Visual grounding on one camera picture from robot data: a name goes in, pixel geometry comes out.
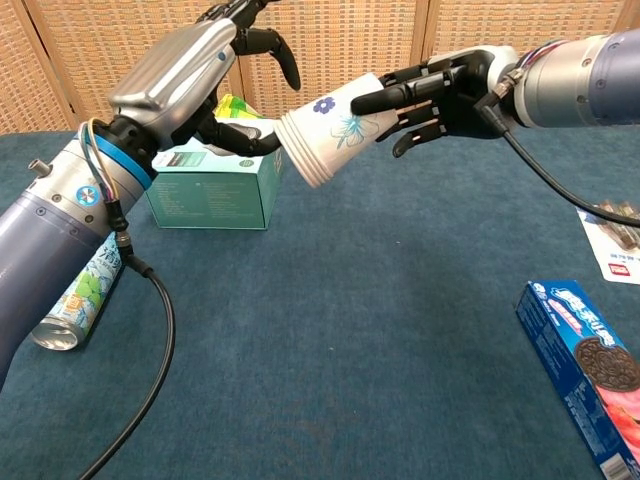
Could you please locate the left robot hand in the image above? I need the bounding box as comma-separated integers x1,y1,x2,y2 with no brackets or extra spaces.
107,0,302,161

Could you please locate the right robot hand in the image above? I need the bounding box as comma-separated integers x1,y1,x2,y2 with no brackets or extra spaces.
349,45,521,159

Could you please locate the green yellow tissue pack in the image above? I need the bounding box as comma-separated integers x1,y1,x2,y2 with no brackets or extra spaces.
214,93,266,121

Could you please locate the woven bamboo folding screen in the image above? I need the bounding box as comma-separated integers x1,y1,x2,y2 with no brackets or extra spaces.
0,0,640,136

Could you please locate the teal cardboard product box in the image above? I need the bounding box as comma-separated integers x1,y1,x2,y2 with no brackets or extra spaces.
144,117,285,231

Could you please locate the small red white box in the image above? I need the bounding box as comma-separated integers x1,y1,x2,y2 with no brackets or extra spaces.
575,199,640,286

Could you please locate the light blue drink can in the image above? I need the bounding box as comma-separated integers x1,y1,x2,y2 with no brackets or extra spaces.
28,230,124,351

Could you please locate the dark blue table mat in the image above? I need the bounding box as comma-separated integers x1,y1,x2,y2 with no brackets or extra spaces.
0,117,640,480

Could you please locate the blue cookie box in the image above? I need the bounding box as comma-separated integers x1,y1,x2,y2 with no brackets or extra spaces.
514,279,640,480

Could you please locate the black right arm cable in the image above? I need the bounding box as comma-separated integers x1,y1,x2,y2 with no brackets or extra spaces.
473,69,640,229

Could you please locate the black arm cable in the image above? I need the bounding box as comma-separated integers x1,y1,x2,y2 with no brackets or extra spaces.
77,199,176,480
473,69,640,229

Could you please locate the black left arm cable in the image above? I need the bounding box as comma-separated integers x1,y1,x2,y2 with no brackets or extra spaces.
77,199,176,480

